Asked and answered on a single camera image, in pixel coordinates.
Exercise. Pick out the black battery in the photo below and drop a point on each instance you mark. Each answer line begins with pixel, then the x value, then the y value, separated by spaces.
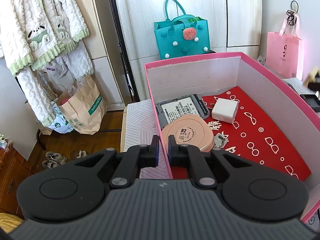
pixel 311 102

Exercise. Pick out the wooden cabinet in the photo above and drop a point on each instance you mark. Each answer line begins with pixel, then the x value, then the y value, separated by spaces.
pixel 12 180

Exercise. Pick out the pink cardboard box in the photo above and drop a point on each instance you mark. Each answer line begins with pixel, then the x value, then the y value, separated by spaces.
pixel 195 80

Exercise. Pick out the white wardrobe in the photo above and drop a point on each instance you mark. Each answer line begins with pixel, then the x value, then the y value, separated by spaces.
pixel 212 5

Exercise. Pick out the black clothes rack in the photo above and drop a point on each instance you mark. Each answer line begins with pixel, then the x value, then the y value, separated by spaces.
pixel 41 141

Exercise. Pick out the white green plastic bag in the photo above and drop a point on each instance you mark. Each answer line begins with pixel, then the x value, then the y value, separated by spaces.
pixel 60 122

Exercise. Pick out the teal felt handbag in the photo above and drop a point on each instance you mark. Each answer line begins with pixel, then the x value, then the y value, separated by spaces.
pixel 175 42

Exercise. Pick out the white plastic shopping bag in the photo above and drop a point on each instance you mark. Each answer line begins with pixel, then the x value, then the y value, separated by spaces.
pixel 55 68

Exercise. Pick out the round pink case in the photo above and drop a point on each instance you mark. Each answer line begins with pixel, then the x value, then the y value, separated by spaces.
pixel 185 132

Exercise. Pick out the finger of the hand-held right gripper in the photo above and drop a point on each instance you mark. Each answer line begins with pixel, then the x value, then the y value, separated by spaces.
pixel 315 82

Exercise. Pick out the white fleece pajama jacket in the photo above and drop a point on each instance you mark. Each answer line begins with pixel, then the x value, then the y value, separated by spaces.
pixel 37 17

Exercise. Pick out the beige sandal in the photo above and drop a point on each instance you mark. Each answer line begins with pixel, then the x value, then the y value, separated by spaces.
pixel 78 154

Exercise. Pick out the beige cabinet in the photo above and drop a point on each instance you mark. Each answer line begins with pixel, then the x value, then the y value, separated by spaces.
pixel 105 42

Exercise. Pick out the grey sneaker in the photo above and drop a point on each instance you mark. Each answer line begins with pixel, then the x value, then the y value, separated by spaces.
pixel 56 157
pixel 50 164

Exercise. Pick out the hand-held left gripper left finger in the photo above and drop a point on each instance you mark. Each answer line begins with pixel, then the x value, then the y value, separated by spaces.
pixel 156 155

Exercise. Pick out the grey pocket router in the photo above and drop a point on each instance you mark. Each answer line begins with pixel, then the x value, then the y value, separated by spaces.
pixel 180 107

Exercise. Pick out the white charger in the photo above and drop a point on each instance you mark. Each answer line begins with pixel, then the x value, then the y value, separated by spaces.
pixel 225 111

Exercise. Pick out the red printed cloth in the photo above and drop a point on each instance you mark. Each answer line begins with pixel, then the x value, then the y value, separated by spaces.
pixel 250 130

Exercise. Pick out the yellow blanket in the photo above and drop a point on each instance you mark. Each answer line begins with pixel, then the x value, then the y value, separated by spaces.
pixel 10 221

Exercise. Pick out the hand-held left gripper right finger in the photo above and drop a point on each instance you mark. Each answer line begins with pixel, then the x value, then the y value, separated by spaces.
pixel 170 152

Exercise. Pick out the pink paper bag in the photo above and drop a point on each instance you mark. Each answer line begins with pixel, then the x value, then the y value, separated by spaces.
pixel 282 52

